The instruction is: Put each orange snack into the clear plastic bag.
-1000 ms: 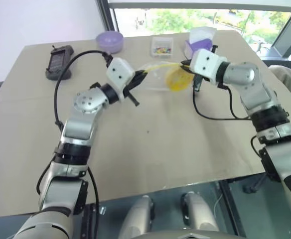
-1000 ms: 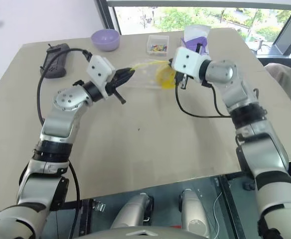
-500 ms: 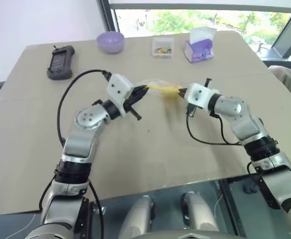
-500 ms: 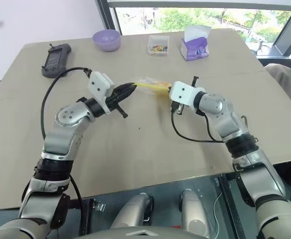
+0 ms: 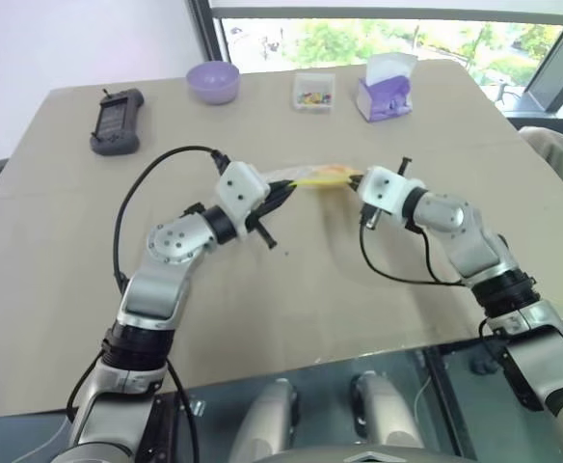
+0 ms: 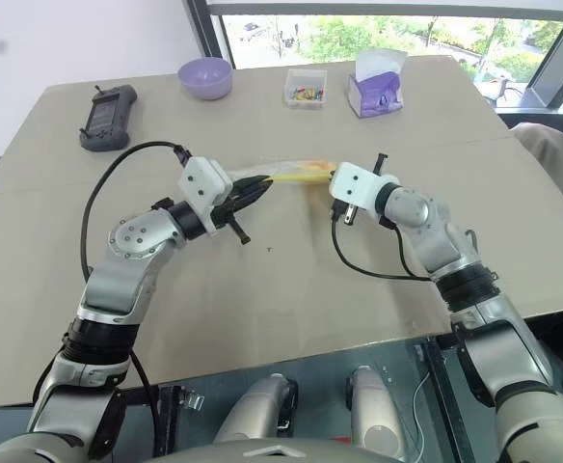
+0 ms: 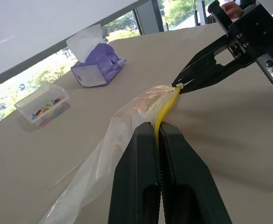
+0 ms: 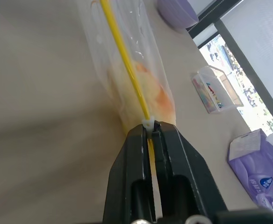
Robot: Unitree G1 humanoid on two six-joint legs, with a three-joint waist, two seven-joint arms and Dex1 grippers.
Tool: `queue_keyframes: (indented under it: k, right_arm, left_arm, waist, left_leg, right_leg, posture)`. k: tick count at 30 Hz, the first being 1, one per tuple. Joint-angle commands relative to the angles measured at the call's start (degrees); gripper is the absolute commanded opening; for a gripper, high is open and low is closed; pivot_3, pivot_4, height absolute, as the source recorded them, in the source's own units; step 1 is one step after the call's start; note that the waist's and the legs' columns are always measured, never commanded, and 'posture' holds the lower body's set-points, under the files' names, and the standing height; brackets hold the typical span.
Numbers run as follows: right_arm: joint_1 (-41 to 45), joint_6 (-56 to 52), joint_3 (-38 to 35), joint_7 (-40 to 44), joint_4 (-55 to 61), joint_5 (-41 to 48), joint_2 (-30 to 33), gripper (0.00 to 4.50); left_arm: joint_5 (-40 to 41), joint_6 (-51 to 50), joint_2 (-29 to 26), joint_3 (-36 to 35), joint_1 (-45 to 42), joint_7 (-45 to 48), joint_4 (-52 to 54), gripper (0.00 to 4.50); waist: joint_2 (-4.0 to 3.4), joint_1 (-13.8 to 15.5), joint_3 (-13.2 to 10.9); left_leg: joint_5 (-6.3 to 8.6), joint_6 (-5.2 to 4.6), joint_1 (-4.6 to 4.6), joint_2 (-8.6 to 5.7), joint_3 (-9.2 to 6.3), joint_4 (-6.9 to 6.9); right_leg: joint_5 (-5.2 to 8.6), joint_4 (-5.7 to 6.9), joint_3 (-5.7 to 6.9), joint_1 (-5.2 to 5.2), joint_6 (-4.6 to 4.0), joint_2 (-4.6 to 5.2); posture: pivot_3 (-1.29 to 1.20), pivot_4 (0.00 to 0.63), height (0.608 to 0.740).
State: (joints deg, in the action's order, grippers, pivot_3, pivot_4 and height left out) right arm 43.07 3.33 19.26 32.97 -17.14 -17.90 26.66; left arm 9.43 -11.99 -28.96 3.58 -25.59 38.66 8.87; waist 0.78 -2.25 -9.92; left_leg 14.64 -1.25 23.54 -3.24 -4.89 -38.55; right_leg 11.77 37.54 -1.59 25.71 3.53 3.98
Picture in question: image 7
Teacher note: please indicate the bystander's bare hand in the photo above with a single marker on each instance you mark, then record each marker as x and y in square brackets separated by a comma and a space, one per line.
[233, 11]

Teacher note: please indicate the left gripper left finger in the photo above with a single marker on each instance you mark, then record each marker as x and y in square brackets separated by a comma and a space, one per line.
[136, 177]

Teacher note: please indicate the clear box of colourful pieces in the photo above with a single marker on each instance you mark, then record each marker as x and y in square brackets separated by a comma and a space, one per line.
[45, 109]

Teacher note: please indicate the dark window frame post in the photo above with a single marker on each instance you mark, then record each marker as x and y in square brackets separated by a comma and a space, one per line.
[150, 16]

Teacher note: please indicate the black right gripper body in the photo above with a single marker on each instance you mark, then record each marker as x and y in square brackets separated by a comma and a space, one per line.
[260, 28]

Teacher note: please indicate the purple tissue box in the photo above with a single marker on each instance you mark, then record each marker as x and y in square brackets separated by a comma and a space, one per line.
[99, 60]

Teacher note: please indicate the white roller blind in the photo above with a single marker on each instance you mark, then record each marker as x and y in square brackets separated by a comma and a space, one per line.
[45, 28]

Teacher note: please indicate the clear yellow-zip plastic bag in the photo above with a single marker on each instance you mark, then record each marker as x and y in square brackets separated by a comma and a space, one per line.
[127, 116]

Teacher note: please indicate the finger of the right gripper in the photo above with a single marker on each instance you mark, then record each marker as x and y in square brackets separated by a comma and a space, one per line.
[204, 58]
[211, 77]

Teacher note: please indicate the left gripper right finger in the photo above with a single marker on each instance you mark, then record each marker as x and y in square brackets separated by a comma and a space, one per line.
[185, 182]

